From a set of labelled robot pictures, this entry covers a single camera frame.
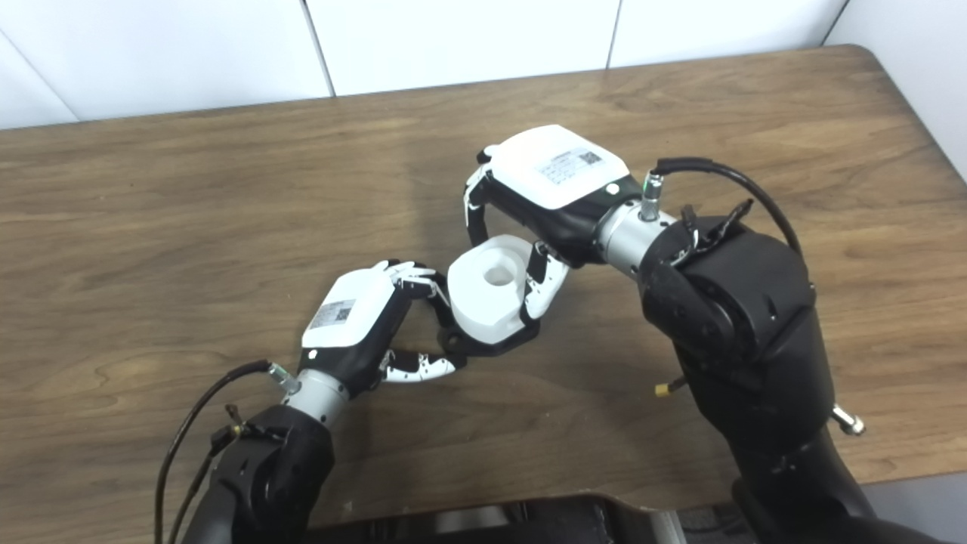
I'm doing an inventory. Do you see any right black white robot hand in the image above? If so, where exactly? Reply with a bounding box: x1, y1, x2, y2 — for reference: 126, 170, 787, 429
463, 125, 643, 320

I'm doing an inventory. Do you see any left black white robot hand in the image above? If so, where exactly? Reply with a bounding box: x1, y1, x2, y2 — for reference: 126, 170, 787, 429
301, 260, 462, 397

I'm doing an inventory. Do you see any round white piece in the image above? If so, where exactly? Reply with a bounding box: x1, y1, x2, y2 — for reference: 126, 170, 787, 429
447, 234, 533, 345

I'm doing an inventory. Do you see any black flanged holder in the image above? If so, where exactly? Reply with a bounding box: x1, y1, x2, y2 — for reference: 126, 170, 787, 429
438, 317, 541, 357

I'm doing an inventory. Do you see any black robot torso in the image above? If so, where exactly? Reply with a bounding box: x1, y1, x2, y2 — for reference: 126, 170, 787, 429
306, 495, 749, 544

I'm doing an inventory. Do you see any thick black left wrist cable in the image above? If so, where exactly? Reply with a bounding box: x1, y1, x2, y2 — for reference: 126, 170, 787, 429
154, 360, 303, 544

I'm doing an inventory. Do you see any thick black wrist cable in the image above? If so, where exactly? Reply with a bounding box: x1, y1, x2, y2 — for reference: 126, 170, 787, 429
154, 360, 303, 544
641, 157, 803, 254

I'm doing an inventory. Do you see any thick black right wrist cable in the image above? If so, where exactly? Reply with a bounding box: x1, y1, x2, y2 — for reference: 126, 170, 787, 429
641, 157, 803, 254

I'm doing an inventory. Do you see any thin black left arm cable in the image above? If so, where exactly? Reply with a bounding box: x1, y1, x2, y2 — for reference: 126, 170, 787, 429
168, 404, 250, 544

